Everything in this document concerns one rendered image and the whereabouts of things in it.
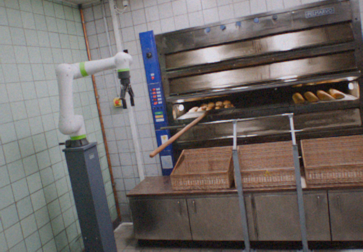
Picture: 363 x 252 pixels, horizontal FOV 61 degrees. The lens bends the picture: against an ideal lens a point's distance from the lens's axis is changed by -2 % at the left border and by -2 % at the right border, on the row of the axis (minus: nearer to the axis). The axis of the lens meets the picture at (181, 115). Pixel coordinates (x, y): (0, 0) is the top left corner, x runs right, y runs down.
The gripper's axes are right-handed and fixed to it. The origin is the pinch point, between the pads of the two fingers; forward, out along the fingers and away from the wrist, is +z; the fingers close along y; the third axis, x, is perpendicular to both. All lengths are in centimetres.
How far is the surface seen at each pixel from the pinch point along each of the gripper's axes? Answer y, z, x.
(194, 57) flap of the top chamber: -103, -33, 30
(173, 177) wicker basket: -53, 76, 8
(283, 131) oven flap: -98, 49, 111
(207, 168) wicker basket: -92, 82, 32
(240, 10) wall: -102, -71, 81
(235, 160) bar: -40, 59, 69
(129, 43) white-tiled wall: -104, -58, -39
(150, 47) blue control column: -101, -50, -14
